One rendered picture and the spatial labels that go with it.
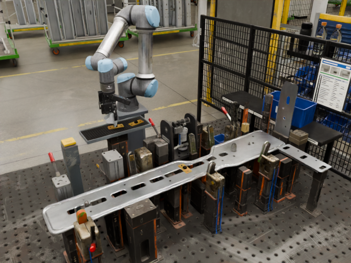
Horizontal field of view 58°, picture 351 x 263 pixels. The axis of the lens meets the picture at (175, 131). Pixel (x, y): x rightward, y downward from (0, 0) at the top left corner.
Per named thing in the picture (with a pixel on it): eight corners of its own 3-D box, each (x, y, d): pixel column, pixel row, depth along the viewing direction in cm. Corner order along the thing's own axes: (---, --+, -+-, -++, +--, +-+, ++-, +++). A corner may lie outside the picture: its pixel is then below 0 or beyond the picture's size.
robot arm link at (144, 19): (139, 93, 211) (139, 4, 190) (159, 96, 206) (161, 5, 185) (129, 97, 201) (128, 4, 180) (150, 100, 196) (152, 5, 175)
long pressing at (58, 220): (53, 241, 126) (52, 238, 125) (39, 208, 142) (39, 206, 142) (288, 145, 192) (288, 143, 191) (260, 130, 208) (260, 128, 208)
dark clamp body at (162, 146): (159, 205, 188) (158, 149, 170) (148, 192, 198) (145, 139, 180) (174, 198, 193) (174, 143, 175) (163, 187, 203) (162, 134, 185)
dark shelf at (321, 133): (319, 147, 187) (321, 143, 186) (220, 98, 254) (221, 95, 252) (342, 137, 198) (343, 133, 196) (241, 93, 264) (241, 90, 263)
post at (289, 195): (289, 200, 191) (297, 159, 178) (275, 190, 199) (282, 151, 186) (296, 196, 194) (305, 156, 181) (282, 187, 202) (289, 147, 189)
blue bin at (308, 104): (300, 128, 202) (304, 109, 196) (260, 113, 222) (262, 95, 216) (313, 121, 211) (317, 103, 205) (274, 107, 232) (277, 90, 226)
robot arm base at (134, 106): (113, 106, 216) (112, 92, 211) (134, 102, 223) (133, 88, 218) (121, 114, 204) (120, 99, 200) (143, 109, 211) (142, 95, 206)
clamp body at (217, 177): (211, 237, 165) (215, 183, 149) (198, 223, 174) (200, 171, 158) (225, 230, 170) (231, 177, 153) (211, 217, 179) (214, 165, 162)
